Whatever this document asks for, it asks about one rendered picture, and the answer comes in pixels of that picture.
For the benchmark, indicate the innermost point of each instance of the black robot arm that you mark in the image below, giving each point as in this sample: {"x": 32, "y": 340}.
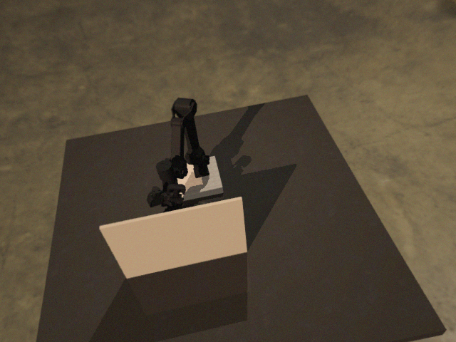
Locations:
{"x": 176, "y": 167}

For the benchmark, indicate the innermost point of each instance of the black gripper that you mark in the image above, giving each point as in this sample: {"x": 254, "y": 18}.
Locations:
{"x": 174, "y": 200}

